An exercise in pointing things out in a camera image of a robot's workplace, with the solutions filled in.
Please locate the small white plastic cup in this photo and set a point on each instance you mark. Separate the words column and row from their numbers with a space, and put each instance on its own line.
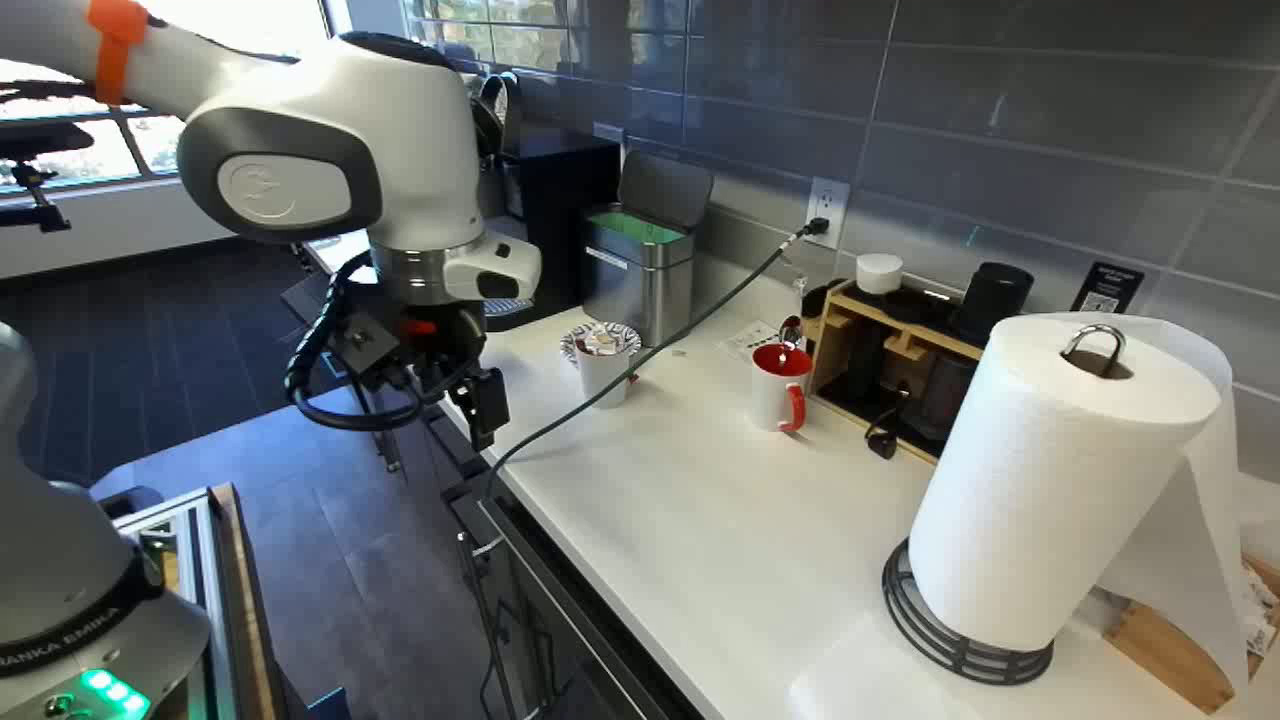
column 601, row 367

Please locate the wooden cutting board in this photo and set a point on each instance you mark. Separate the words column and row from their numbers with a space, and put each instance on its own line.
column 1166, row 654

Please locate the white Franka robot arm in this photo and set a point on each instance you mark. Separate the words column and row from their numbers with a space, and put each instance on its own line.
column 362, row 121

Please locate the black stand by window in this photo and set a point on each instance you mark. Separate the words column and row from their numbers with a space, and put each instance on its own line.
column 35, row 175

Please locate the black sign plaque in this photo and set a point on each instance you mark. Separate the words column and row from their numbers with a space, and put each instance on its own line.
column 1107, row 287

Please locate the aluminium frame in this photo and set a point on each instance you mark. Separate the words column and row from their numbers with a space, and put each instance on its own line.
column 186, row 563

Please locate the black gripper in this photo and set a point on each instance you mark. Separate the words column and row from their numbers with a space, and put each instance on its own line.
column 395, row 342

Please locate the black coffee machine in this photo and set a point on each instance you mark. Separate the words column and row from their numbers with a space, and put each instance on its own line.
column 566, row 215

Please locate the white wall outlet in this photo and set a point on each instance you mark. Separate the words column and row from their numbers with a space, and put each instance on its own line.
column 824, row 203

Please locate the wooden plank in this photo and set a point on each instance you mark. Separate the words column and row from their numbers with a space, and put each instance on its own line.
column 247, row 603

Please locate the black cylinder container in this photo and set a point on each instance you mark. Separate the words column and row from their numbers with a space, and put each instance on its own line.
column 997, row 300

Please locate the stainless steel bin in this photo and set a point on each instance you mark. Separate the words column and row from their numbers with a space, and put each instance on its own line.
column 640, row 282

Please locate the small white round container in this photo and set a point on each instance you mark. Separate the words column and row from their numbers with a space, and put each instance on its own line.
column 879, row 272

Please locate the red and white mug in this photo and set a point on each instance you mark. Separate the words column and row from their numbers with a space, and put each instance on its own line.
column 782, row 387

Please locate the white paper towel roll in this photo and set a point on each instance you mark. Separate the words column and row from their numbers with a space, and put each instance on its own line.
column 1055, row 481

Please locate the dark counter cabinet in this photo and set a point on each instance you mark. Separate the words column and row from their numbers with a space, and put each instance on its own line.
column 534, row 614

